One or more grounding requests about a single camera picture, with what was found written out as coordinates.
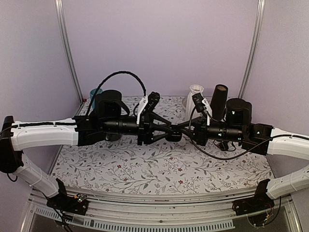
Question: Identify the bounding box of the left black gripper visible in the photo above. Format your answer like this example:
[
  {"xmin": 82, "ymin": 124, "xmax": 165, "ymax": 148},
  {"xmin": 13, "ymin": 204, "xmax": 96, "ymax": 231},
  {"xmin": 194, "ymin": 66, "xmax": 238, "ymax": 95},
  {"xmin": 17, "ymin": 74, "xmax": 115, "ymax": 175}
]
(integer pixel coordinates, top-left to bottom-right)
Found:
[{"xmin": 102, "ymin": 112, "xmax": 174, "ymax": 146}]

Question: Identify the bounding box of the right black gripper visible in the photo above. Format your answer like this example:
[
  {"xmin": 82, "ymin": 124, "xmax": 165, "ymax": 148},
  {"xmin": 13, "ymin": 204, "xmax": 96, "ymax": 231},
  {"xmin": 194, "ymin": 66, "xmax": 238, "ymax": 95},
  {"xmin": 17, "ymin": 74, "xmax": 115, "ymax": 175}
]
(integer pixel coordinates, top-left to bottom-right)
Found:
[{"xmin": 177, "ymin": 115, "xmax": 244, "ymax": 146}]

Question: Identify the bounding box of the black glossy charging case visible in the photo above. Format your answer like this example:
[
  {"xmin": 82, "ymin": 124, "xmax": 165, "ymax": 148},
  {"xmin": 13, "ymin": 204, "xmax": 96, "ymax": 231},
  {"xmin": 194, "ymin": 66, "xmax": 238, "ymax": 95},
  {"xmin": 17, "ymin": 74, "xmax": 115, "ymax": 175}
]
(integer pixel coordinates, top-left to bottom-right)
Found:
[{"xmin": 165, "ymin": 130, "xmax": 182, "ymax": 142}]

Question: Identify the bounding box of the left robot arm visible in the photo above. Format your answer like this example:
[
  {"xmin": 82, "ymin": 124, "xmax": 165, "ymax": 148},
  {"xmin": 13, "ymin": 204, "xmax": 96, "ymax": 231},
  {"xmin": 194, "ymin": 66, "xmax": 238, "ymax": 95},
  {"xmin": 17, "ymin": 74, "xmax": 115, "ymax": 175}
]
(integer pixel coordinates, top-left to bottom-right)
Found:
[{"xmin": 0, "ymin": 90, "xmax": 174, "ymax": 210}]

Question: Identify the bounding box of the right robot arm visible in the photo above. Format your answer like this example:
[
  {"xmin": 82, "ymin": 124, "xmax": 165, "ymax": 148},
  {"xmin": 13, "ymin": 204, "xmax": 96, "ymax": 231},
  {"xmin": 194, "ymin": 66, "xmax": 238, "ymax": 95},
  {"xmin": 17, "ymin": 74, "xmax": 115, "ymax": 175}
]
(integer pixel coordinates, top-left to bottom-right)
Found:
[{"xmin": 176, "ymin": 98, "xmax": 309, "ymax": 211}]

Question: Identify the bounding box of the black open earbud case right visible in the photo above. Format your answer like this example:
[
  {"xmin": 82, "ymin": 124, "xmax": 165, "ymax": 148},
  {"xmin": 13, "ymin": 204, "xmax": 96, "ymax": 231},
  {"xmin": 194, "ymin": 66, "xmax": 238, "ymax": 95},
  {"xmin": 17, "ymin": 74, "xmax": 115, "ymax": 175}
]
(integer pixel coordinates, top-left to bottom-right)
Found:
[{"xmin": 219, "ymin": 141, "xmax": 229, "ymax": 151}]

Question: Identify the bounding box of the white round plate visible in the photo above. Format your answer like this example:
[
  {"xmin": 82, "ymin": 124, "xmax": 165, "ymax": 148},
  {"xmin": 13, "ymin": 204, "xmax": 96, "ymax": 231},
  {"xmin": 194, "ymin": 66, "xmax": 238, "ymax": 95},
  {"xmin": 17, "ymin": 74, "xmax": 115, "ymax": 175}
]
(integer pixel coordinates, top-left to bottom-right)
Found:
[{"xmin": 182, "ymin": 97, "xmax": 187, "ymax": 109}]

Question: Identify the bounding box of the floral patterned table mat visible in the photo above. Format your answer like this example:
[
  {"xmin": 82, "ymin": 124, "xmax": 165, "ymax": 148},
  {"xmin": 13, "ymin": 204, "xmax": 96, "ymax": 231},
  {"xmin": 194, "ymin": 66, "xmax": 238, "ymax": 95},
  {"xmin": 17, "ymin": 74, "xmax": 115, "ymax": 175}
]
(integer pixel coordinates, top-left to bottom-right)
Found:
[{"xmin": 50, "ymin": 96, "xmax": 272, "ymax": 195}]

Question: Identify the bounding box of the white ribbed vase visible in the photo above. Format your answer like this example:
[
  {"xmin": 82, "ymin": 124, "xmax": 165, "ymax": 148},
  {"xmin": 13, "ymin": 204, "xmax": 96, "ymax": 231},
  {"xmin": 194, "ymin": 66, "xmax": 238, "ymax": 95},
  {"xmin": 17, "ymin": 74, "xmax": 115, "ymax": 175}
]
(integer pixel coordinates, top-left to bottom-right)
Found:
[{"xmin": 185, "ymin": 85, "xmax": 204, "ymax": 120}]

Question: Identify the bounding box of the black tapered vase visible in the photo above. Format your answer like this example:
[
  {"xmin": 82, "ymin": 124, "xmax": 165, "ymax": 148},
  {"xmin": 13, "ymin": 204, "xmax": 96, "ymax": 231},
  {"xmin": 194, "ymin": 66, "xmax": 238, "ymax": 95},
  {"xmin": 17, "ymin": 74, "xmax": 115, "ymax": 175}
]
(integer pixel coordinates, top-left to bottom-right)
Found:
[{"xmin": 210, "ymin": 84, "xmax": 228, "ymax": 121}]

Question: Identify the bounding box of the dark grey mug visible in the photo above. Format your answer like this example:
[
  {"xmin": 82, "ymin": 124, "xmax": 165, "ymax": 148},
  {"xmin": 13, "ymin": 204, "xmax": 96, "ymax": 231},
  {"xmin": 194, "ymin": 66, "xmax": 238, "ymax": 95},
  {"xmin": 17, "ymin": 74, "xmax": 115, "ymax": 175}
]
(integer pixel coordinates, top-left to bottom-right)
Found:
[{"xmin": 106, "ymin": 134, "xmax": 122, "ymax": 142}]

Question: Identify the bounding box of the teal tapered vase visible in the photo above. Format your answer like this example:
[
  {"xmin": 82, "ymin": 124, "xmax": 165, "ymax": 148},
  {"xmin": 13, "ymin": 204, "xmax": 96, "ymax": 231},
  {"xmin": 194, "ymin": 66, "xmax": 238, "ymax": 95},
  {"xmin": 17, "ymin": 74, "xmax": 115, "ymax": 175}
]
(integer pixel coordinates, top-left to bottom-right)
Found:
[{"xmin": 90, "ymin": 88, "xmax": 103, "ymax": 110}]

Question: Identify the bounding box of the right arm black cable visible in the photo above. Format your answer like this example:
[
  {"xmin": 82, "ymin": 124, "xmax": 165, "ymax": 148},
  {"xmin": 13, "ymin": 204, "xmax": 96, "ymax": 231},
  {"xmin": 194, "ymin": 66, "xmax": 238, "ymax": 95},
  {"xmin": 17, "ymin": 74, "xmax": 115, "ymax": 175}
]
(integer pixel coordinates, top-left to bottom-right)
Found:
[{"xmin": 188, "ymin": 106, "xmax": 293, "ymax": 160}]

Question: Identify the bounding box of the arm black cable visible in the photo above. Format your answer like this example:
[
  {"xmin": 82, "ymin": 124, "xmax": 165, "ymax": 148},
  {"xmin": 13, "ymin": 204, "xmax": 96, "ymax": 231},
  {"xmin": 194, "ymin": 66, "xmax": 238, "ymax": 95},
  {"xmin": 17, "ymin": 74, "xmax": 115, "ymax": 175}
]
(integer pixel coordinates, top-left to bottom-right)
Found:
[
  {"xmin": 86, "ymin": 70, "xmax": 147, "ymax": 116},
  {"xmin": 188, "ymin": 106, "xmax": 293, "ymax": 160}
]

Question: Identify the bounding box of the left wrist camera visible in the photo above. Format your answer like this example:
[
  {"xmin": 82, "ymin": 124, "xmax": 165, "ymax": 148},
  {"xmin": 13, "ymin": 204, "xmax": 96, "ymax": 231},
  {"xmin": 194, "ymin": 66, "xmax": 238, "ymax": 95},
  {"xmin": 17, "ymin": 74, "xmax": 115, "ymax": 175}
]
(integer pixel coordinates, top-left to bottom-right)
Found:
[{"xmin": 136, "ymin": 92, "xmax": 160, "ymax": 125}]

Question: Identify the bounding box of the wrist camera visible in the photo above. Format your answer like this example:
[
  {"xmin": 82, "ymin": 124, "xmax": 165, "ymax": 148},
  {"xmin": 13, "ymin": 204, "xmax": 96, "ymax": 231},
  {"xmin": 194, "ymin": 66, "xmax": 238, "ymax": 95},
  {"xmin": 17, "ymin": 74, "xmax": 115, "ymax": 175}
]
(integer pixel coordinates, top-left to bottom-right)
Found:
[
  {"xmin": 136, "ymin": 92, "xmax": 160, "ymax": 125},
  {"xmin": 193, "ymin": 93, "xmax": 212, "ymax": 119}
]

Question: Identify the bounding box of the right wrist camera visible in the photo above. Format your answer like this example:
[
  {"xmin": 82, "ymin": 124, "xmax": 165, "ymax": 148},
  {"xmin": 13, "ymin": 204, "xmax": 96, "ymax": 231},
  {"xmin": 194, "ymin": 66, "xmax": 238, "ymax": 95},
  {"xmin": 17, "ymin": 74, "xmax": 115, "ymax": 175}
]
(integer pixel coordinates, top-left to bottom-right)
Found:
[{"xmin": 193, "ymin": 93, "xmax": 212, "ymax": 119}]

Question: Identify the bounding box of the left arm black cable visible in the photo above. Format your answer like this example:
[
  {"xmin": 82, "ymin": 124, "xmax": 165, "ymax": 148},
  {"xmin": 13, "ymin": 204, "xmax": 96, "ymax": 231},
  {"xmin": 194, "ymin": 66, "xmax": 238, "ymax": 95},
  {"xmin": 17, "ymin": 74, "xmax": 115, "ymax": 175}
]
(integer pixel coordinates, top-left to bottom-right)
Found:
[{"xmin": 86, "ymin": 70, "xmax": 147, "ymax": 116}]

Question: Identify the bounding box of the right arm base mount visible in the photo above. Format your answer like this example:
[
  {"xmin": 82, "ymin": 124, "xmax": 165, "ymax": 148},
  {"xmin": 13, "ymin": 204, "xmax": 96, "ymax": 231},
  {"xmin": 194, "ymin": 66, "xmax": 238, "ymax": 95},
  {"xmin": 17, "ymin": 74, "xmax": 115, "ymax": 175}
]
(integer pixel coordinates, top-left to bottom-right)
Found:
[{"xmin": 232, "ymin": 179, "xmax": 275, "ymax": 216}]

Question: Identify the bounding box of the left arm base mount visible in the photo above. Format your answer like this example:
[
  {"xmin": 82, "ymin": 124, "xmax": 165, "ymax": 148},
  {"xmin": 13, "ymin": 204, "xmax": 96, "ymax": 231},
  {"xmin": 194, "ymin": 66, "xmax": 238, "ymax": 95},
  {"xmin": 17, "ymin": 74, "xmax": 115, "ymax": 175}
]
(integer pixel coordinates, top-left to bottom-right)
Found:
[{"xmin": 46, "ymin": 178, "xmax": 89, "ymax": 216}]

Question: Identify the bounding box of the aluminium front rail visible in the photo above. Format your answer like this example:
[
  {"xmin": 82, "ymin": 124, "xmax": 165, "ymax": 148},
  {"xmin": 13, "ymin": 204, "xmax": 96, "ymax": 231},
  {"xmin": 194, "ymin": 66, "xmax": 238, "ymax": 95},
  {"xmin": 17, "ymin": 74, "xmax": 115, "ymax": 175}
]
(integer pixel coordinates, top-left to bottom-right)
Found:
[{"xmin": 23, "ymin": 187, "xmax": 302, "ymax": 232}]

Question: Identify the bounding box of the right aluminium frame post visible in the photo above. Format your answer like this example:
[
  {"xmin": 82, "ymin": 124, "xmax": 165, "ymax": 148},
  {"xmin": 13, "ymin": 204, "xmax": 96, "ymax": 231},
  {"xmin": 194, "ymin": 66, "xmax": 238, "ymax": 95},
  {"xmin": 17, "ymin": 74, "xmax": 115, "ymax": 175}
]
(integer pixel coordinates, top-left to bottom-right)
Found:
[{"xmin": 238, "ymin": 0, "xmax": 266, "ymax": 99}]

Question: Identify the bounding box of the aluminium frame post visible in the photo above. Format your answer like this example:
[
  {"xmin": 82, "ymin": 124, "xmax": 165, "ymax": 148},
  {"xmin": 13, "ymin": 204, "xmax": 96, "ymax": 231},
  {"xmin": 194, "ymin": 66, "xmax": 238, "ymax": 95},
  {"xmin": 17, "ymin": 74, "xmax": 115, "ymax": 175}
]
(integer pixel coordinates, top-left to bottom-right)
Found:
[
  {"xmin": 238, "ymin": 0, "xmax": 266, "ymax": 99},
  {"xmin": 55, "ymin": 0, "xmax": 84, "ymax": 103}
]

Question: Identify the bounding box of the left aluminium frame post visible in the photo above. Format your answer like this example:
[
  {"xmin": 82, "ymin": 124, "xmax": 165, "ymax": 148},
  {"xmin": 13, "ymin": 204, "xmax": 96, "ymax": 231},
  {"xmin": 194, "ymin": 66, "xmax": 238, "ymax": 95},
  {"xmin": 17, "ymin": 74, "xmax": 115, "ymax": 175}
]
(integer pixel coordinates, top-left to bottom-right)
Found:
[{"xmin": 55, "ymin": 0, "xmax": 84, "ymax": 103}]

